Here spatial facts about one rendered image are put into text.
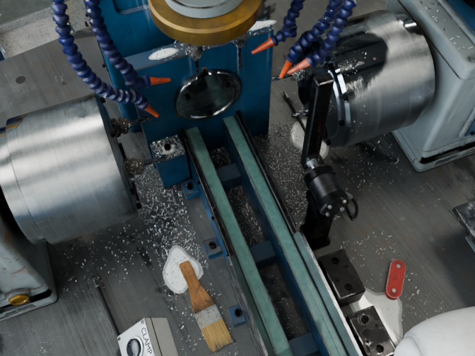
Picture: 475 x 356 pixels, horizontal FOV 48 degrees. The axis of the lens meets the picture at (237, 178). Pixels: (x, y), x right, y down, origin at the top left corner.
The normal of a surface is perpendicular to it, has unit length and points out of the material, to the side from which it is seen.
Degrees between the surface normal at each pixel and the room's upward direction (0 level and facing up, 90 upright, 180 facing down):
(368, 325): 0
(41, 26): 0
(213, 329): 2
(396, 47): 21
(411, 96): 66
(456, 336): 29
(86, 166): 36
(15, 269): 90
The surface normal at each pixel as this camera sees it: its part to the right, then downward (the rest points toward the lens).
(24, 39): -0.02, -0.51
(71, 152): 0.13, -0.14
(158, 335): 0.71, -0.57
